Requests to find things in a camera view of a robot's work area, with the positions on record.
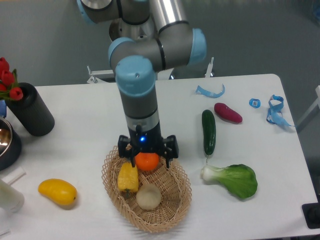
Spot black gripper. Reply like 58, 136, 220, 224
117, 123, 179, 169

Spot yellow bell pepper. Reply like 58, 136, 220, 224
117, 162, 139, 196

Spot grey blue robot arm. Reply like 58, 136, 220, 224
77, 0, 207, 165

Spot woven wicker basket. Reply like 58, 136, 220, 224
102, 146, 192, 233

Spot orange fruit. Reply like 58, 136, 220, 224
135, 152, 159, 171

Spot beige round onion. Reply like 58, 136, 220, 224
136, 184, 162, 210

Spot green cucumber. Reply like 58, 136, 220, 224
201, 109, 217, 156

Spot curved blue tape strip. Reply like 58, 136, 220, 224
194, 84, 226, 99

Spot purple sweet potato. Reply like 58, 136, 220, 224
214, 102, 243, 124

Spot yellow mango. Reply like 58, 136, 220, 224
38, 178, 78, 206

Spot green bok choy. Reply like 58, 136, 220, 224
200, 164, 258, 199

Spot small blue tape roll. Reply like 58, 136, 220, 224
248, 98, 261, 109

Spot black cylindrical vase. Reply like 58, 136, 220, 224
5, 82, 55, 137

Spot tangled blue ribbon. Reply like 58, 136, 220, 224
266, 94, 295, 127

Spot white paper strip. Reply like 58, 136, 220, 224
0, 167, 26, 185

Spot dark metal bowl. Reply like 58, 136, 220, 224
0, 117, 22, 171

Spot translucent white bottle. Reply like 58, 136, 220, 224
0, 179, 25, 213

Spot red tulip flowers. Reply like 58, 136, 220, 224
0, 57, 24, 101

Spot black device at edge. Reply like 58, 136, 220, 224
302, 202, 320, 229

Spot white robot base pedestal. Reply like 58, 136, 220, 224
109, 16, 158, 42

